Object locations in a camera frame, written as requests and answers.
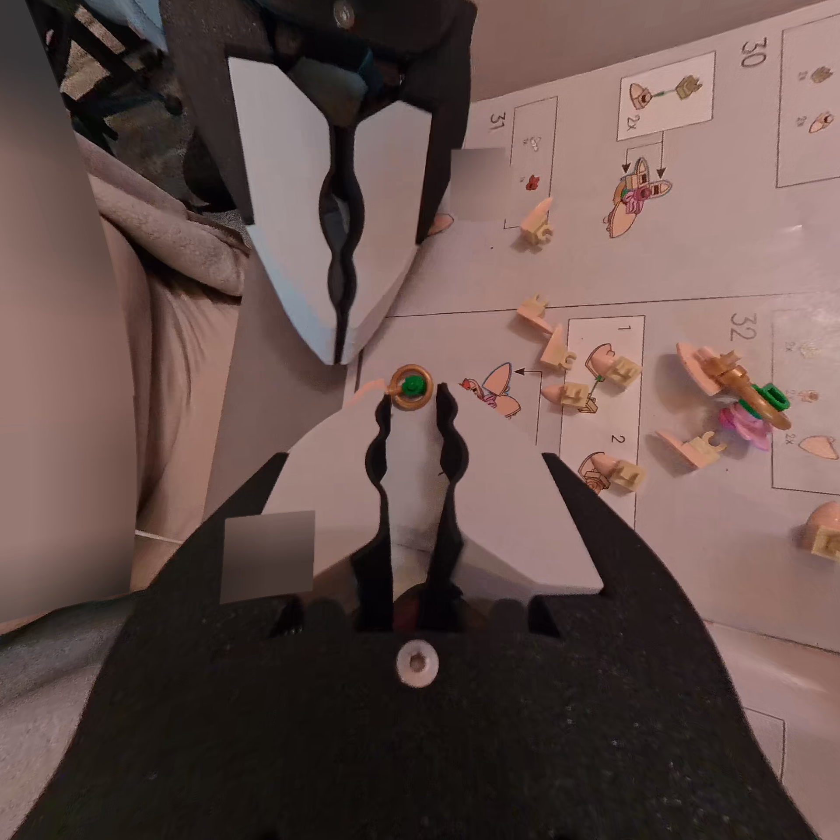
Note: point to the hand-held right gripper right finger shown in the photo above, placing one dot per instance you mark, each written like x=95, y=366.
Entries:
x=518, y=512

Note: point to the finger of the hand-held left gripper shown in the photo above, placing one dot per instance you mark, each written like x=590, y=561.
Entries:
x=390, y=197
x=282, y=184

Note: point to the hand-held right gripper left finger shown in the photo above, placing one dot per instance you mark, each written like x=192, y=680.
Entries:
x=328, y=472

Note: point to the grey desk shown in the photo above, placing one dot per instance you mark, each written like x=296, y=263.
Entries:
x=282, y=367

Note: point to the grey fleece jacket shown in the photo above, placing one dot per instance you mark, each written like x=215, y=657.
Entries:
x=170, y=229

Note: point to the peach petal with tan clip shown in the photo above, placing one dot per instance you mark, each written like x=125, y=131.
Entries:
x=569, y=394
x=558, y=348
x=820, y=531
x=535, y=315
x=689, y=446
x=537, y=226

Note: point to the brick building instruction booklet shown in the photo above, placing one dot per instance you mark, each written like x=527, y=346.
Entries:
x=709, y=262

